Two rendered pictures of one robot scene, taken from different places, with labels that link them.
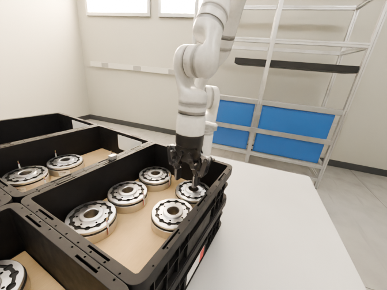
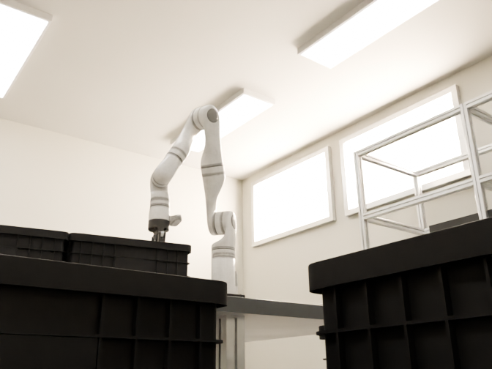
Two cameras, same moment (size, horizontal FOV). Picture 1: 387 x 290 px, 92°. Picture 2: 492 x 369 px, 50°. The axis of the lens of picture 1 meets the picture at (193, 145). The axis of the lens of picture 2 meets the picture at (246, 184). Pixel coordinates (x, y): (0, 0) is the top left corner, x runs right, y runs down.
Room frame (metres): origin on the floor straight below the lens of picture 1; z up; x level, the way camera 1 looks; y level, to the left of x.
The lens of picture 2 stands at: (-0.77, -1.32, 0.49)
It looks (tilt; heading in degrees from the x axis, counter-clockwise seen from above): 21 degrees up; 37
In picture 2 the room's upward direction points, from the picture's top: 1 degrees counter-clockwise
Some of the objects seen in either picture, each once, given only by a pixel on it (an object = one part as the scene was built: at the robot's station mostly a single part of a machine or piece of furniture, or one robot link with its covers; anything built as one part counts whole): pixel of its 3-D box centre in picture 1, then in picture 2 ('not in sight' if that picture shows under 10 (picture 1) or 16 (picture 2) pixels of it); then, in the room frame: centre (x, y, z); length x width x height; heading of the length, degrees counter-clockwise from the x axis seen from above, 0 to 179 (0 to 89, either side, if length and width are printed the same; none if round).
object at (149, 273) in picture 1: (150, 182); (122, 252); (0.39, 0.10, 0.92); 0.40 x 0.30 x 0.02; 154
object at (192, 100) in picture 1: (190, 80); (159, 188); (0.47, 0.02, 1.16); 0.09 x 0.07 x 0.15; 59
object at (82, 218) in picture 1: (91, 214); not in sight; (0.32, 0.21, 0.86); 0.05 x 0.05 x 0.01
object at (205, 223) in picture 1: (150, 199); (121, 266); (0.39, 0.10, 0.87); 0.40 x 0.30 x 0.11; 154
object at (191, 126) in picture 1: (194, 119); (164, 214); (0.48, 0.00, 1.06); 0.11 x 0.09 x 0.06; 148
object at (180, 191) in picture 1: (193, 190); not in sight; (0.45, -0.01, 0.86); 0.10 x 0.10 x 0.01
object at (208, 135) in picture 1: (201, 143); (222, 273); (0.77, -0.03, 0.89); 0.09 x 0.09 x 0.17; 73
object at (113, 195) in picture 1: (128, 191); not in sight; (0.42, 0.17, 0.86); 0.10 x 0.10 x 0.01
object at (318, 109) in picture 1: (259, 102); not in sight; (2.19, -0.70, 0.91); 1.70 x 0.10 x 0.05; 74
